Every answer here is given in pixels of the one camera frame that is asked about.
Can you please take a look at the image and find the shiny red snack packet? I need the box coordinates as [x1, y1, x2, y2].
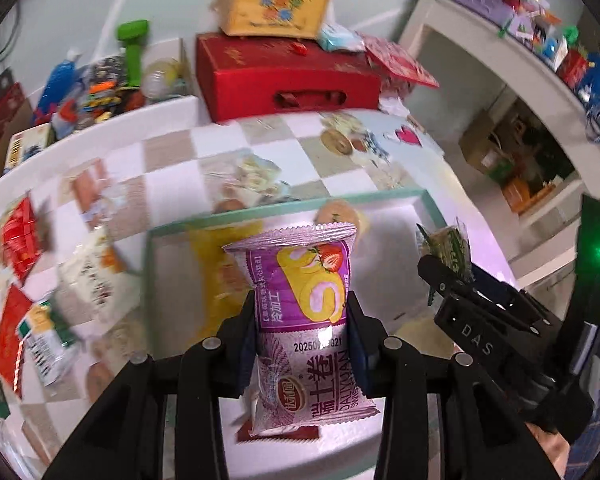
[1, 194, 42, 285]

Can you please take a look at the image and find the purple swiss roll packet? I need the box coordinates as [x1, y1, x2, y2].
[224, 222, 378, 432]

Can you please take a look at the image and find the green dumbbell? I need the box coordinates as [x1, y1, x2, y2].
[117, 20, 149, 88]

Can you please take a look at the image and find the white cardboard toy box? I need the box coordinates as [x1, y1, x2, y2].
[4, 122, 55, 174]

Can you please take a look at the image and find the blue bead bag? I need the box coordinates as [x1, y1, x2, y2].
[32, 49, 82, 125]

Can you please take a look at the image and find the yellow cardboard handle box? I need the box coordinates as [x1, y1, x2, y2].
[211, 0, 330, 40]

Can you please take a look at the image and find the checkered printed tablecloth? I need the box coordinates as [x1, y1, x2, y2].
[0, 104, 517, 479]

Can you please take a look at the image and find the large red gift box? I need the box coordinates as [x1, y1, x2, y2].
[195, 32, 381, 122]

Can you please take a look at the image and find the red white biscuit packet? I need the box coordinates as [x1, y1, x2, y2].
[236, 419, 320, 442]

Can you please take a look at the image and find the white green small snack packet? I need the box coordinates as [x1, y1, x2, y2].
[59, 226, 142, 327]

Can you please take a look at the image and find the flat red snack packet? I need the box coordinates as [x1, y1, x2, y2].
[0, 285, 32, 398]

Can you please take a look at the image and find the green white biscuit packet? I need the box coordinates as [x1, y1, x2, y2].
[16, 298, 80, 387]

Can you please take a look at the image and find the yellow soft bread packet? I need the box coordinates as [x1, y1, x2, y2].
[187, 220, 263, 339]

